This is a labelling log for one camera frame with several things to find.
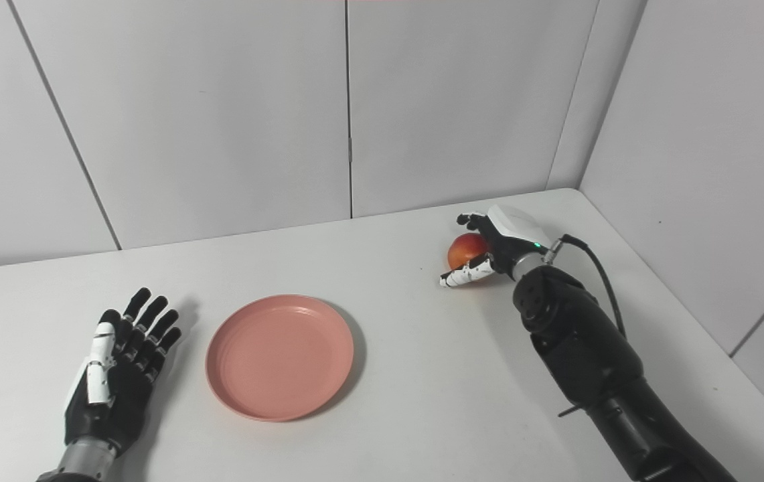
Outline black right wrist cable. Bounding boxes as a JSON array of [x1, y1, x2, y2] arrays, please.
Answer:
[[548, 234, 627, 339]]

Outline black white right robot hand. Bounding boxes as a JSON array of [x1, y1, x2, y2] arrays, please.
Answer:
[[439, 204, 554, 290]]

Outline pink round plate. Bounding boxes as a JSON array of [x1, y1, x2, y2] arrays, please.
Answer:
[[206, 295, 356, 422]]

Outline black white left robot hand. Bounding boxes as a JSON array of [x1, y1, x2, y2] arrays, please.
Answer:
[[64, 288, 183, 459]]

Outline red yellow pomegranate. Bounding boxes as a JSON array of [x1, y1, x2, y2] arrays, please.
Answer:
[[447, 232, 489, 272]]

